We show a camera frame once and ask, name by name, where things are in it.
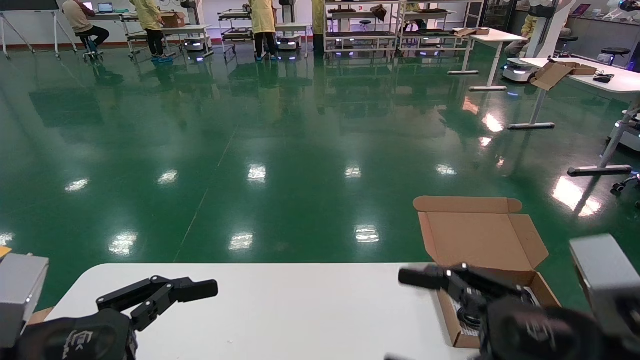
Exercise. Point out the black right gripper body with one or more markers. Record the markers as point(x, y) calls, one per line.
point(540, 335)

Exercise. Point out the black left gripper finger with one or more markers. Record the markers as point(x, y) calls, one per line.
point(150, 286)
point(165, 300)

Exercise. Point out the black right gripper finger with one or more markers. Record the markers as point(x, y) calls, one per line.
point(490, 282)
point(420, 277)

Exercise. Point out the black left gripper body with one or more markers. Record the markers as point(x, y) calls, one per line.
point(75, 340)

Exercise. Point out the brown cardboard storage box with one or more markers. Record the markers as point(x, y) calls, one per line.
point(475, 240)

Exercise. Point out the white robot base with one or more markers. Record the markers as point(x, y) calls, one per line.
point(631, 135)

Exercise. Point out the office chair caster base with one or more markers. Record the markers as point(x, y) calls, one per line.
point(620, 186)

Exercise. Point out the open brown carton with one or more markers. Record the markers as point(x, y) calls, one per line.
point(550, 75)

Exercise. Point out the white desk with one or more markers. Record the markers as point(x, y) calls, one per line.
point(620, 82)

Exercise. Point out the small wheeled stool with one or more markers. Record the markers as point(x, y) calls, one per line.
point(92, 54)

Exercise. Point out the white metal shelf rack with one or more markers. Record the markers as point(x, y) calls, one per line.
point(435, 34)
point(360, 34)

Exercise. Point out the wheeled robot with black column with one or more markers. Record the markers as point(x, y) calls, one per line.
point(195, 44)
point(289, 44)

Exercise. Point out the white table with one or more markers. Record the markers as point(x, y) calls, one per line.
point(192, 29)
point(500, 36)
point(295, 26)

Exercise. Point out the metal workbench rack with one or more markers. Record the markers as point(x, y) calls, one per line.
point(135, 36)
point(235, 35)

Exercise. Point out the flat cardboard piece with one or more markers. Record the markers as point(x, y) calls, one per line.
point(470, 31)

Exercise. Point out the black round stool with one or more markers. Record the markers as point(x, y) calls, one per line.
point(567, 38)
point(616, 50)

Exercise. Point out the white wheeled robot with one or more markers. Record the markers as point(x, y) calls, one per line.
point(542, 30)

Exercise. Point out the seated person in yellow coat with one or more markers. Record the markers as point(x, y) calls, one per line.
point(528, 26)

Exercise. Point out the brown bag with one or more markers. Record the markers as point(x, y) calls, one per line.
point(378, 12)

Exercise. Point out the grey counter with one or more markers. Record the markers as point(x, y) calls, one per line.
point(600, 32)

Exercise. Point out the seated person in brown jacket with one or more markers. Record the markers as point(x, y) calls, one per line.
point(77, 17)

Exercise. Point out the open laptop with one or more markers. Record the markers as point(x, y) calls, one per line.
point(582, 9)
point(105, 7)

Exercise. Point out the black screen on white stand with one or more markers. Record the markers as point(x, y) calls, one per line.
point(25, 4)

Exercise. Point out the white robot head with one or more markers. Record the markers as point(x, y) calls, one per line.
point(627, 5)

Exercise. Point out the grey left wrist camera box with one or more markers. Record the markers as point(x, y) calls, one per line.
point(20, 295)

